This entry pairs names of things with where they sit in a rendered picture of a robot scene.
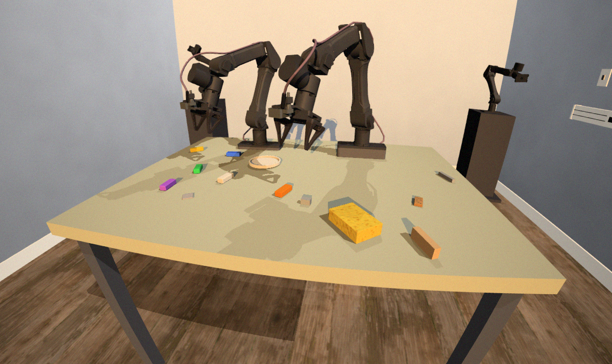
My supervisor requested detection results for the yellow sponge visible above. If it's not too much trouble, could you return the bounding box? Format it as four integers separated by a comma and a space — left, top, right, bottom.
328, 202, 383, 244

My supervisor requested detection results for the cream round saucer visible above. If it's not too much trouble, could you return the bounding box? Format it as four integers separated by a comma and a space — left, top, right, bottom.
249, 155, 281, 168

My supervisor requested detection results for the purple block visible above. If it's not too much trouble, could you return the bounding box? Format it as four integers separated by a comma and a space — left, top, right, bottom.
159, 178, 176, 191

